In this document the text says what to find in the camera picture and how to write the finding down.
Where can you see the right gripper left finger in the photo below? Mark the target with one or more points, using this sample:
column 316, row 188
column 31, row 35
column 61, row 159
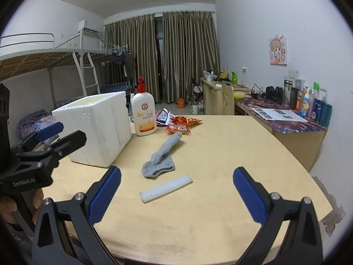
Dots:
column 52, row 243

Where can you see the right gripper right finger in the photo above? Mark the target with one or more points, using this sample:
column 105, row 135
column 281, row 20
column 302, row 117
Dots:
column 302, row 243

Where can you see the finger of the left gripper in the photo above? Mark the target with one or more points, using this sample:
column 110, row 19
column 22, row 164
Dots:
column 64, row 147
column 49, row 132

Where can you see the white foam strip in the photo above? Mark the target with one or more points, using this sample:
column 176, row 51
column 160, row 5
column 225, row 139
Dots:
column 165, row 189

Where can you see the grey sock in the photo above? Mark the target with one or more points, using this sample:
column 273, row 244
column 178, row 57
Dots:
column 161, row 161

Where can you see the person's left hand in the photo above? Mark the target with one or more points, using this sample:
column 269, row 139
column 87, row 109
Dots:
column 9, row 208

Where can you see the blue patterned quilt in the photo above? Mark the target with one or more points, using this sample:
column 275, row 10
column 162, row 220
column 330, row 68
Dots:
column 34, row 122

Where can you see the white styrofoam box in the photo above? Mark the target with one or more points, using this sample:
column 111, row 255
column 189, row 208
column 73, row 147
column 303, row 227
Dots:
column 104, row 118

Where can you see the white metal bunk bed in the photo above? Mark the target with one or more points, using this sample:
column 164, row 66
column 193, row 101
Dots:
column 84, row 50

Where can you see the white lotion pump bottle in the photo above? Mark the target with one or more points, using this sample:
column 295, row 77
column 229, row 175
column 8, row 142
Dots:
column 143, row 110

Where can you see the patterned cloth covered desk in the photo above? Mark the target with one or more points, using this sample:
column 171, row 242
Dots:
column 302, row 139

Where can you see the hanging dark clothes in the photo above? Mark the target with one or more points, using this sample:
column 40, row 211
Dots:
column 123, row 66

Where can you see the blue white sachet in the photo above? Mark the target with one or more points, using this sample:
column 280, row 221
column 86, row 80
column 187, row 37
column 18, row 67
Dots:
column 164, row 117

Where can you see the white air conditioner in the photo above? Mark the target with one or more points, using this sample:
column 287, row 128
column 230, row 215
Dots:
column 83, row 27

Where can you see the red snack packet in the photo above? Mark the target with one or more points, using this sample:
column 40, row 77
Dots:
column 182, row 129

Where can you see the orange snack packet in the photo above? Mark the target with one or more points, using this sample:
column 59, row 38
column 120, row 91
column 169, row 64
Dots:
column 185, row 120

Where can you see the printed paper sheet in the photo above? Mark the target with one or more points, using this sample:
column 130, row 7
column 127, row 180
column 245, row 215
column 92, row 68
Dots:
column 278, row 115

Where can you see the orange container on floor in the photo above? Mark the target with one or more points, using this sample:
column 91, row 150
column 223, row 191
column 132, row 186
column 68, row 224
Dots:
column 181, row 103

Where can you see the teal box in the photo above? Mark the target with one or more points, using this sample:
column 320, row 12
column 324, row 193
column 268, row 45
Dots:
column 326, row 111

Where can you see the green cap white bottle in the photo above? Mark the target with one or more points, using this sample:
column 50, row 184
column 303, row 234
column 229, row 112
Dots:
column 314, row 94

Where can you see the steel thermos flask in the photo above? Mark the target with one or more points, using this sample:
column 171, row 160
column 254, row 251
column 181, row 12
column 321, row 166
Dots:
column 288, row 84

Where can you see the wooden smiley chair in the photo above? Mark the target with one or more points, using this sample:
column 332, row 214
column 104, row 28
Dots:
column 228, row 100

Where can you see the wooden desk with drawers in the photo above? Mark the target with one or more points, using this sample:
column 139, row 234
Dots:
column 213, row 95

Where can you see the brown curtains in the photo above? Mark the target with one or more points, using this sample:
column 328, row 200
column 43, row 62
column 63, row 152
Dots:
column 189, row 49

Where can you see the green spray bottle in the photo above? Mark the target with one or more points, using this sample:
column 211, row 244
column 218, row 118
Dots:
column 234, row 78

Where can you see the anime wall poster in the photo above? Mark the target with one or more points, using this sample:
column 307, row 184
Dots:
column 278, row 50

